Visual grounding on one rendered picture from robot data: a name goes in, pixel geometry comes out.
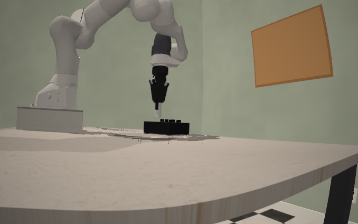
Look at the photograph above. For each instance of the black lighting desk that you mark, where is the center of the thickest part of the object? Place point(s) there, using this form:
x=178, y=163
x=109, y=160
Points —
x=167, y=127

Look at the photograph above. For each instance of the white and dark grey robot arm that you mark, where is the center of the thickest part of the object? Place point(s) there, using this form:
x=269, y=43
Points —
x=69, y=35

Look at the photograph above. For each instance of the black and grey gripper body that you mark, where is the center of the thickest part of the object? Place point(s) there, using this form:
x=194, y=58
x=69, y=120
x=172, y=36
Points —
x=159, y=72

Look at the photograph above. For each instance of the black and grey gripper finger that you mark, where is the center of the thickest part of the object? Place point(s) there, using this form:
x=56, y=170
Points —
x=163, y=92
x=156, y=95

